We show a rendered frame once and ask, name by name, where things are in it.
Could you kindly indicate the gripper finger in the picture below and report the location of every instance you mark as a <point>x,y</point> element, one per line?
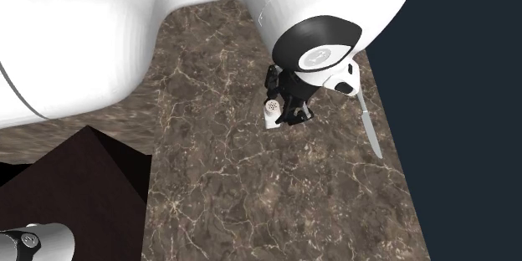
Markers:
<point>295,116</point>
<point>271,82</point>

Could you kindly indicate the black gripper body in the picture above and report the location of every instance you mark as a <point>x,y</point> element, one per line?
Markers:
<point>298,87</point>

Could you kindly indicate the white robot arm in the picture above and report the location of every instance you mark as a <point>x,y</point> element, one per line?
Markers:
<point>81,31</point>

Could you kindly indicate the white salt shaker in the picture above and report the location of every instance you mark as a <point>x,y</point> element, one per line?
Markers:
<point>271,110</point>

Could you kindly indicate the grey table knife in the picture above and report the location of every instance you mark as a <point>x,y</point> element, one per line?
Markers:
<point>372,133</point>

